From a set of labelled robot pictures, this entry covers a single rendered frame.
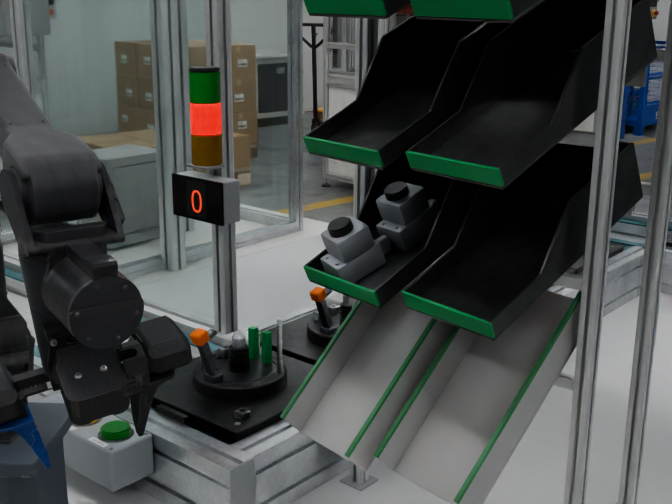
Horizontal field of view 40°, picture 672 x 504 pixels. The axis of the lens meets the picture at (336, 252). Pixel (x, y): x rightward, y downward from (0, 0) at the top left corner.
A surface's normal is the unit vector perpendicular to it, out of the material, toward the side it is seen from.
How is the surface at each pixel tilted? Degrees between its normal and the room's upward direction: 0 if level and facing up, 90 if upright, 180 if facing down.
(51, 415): 0
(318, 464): 90
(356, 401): 45
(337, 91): 90
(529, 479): 0
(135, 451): 90
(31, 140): 13
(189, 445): 0
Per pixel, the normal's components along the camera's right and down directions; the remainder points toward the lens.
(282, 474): 0.76, 0.18
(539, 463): 0.00, -0.96
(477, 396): -0.54, -0.56
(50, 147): 0.14, -0.88
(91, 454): -0.65, 0.21
